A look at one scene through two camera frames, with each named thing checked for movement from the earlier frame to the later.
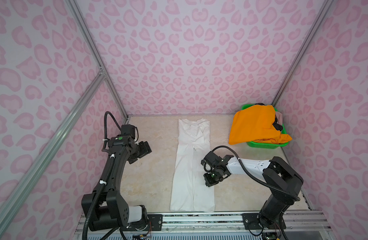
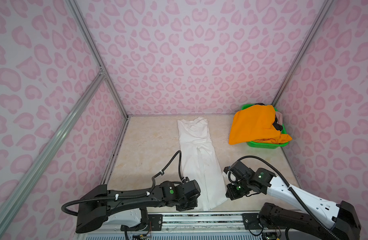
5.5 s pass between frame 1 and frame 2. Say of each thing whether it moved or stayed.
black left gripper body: moved
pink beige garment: stayed
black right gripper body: moved
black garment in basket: stayed
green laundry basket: stayed
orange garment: stayed
